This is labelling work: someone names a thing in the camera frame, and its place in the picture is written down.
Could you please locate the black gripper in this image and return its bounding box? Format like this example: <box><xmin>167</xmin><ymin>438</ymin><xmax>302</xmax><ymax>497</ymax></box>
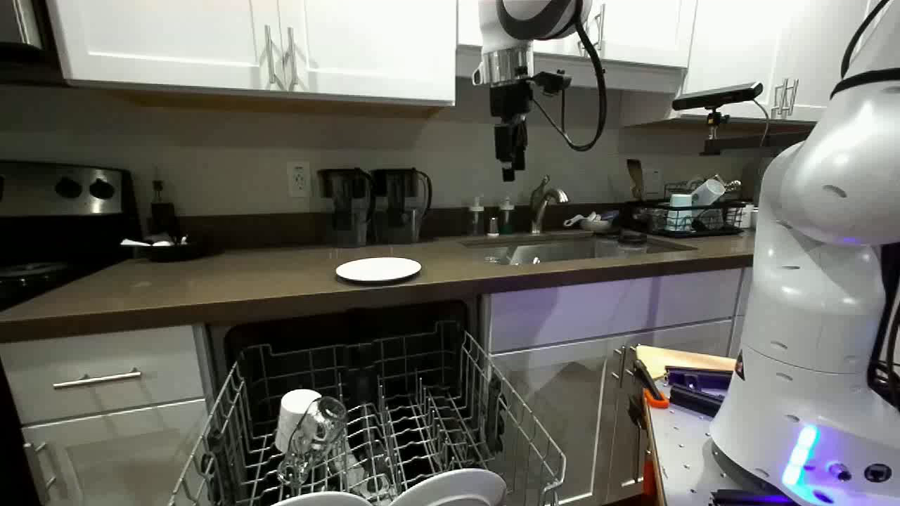
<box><xmin>488</xmin><ymin>79</ymin><xmax>536</xmax><ymax>185</ymax></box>

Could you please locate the white plate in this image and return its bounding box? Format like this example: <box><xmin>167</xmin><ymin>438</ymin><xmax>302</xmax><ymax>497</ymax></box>
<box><xmin>389</xmin><ymin>466</ymin><xmax>509</xmax><ymax>506</ymax></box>
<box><xmin>277</xmin><ymin>490</ymin><xmax>374</xmax><ymax>506</ymax></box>
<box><xmin>333</xmin><ymin>252</ymin><xmax>426</xmax><ymax>288</ymax></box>

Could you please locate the built-in dishwasher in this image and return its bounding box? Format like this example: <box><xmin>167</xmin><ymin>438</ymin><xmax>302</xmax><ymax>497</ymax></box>
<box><xmin>205</xmin><ymin>299</ymin><xmax>488</xmax><ymax>506</ymax></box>

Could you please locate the chrome kitchen faucet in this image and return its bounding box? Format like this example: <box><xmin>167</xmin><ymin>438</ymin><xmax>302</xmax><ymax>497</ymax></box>
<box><xmin>526</xmin><ymin>179</ymin><xmax>571</xmax><ymax>238</ymax></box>

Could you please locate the white cloth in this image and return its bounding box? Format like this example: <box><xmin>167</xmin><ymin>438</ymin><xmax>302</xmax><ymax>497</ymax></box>
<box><xmin>561</xmin><ymin>210</ymin><xmax>613</xmax><ymax>236</ymax></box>

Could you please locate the stainless kitchen sink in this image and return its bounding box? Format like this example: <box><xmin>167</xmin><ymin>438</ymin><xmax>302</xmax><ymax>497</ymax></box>
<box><xmin>468</xmin><ymin>233</ymin><xmax>697</xmax><ymax>271</ymax></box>

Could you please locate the black coffee maker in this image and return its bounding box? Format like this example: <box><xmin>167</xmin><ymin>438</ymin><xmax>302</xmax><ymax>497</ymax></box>
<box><xmin>316</xmin><ymin>165</ymin><xmax>377</xmax><ymax>248</ymax></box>
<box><xmin>371</xmin><ymin>165</ymin><xmax>437</xmax><ymax>248</ymax></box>

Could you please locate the white upper cabinet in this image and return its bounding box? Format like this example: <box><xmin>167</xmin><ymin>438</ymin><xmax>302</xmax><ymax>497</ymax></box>
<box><xmin>685</xmin><ymin>0</ymin><xmax>874</xmax><ymax>124</ymax></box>
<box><xmin>46</xmin><ymin>0</ymin><xmax>461</xmax><ymax>108</ymax></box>
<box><xmin>457</xmin><ymin>0</ymin><xmax>700</xmax><ymax>96</ymax></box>

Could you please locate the white sink base cabinet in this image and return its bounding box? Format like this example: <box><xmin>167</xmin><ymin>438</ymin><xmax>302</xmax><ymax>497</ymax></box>
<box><xmin>482</xmin><ymin>265</ymin><xmax>755</xmax><ymax>506</ymax></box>

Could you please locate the black dish drying rack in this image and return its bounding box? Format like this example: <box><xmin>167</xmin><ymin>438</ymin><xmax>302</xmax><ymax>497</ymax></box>
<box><xmin>627</xmin><ymin>174</ymin><xmax>759</xmax><ymax>238</ymax></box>

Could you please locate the light wooden board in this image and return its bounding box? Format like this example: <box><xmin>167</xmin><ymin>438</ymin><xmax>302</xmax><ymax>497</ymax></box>
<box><xmin>634</xmin><ymin>342</ymin><xmax>741</xmax><ymax>382</ymax></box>

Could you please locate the white cup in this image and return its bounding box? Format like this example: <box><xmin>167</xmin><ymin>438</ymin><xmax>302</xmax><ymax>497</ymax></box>
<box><xmin>273</xmin><ymin>387</ymin><xmax>323</xmax><ymax>458</ymax></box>

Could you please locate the dark glass bottle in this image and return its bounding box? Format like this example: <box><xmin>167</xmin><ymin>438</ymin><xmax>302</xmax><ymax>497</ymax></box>
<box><xmin>147</xmin><ymin>174</ymin><xmax>183</xmax><ymax>238</ymax></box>

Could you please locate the grey robot mounting table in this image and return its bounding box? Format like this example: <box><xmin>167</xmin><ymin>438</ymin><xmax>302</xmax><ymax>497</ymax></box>
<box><xmin>641</xmin><ymin>399</ymin><xmax>758</xmax><ymax>506</ymax></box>

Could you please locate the black stainless stove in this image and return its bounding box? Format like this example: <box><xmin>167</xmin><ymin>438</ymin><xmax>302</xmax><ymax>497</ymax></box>
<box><xmin>0</xmin><ymin>158</ymin><xmax>143</xmax><ymax>311</ymax></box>

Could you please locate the white lower cabinet door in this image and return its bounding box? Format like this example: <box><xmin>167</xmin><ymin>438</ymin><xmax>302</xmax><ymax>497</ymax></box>
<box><xmin>19</xmin><ymin>399</ymin><xmax>214</xmax><ymax>506</ymax></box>

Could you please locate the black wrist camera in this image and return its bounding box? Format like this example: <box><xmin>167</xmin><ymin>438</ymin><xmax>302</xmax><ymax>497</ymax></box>
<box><xmin>530</xmin><ymin>71</ymin><xmax>571</xmax><ymax>98</ymax></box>

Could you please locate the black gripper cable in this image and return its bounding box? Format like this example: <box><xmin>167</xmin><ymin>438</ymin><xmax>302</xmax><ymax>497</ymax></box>
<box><xmin>526</xmin><ymin>19</ymin><xmax>611</xmax><ymax>155</ymax></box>

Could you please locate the black camera on stand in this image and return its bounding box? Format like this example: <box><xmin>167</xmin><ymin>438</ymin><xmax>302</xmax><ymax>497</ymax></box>
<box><xmin>669</xmin><ymin>79</ymin><xmax>769</xmax><ymax>158</ymax></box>

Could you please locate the white wall outlet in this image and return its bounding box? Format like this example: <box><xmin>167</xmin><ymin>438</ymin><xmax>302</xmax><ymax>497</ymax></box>
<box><xmin>284</xmin><ymin>160</ymin><xmax>316</xmax><ymax>199</ymax></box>

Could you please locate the orange handled tool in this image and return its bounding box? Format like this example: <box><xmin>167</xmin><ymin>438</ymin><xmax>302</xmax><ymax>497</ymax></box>
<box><xmin>634</xmin><ymin>356</ymin><xmax>676</xmax><ymax>413</ymax></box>

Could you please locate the grey wire dishwasher rack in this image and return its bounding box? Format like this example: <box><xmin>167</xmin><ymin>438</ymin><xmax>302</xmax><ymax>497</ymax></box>
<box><xmin>167</xmin><ymin>320</ymin><xmax>571</xmax><ymax>506</ymax></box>

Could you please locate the black base cable bundle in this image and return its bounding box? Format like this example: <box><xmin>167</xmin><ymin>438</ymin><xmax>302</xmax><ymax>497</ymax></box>
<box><xmin>863</xmin><ymin>236</ymin><xmax>900</xmax><ymax>413</ymax></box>

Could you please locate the white drawer with handle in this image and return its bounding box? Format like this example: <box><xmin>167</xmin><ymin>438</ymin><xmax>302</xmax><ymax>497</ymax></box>
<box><xmin>0</xmin><ymin>324</ymin><xmax>209</xmax><ymax>427</ymax></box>

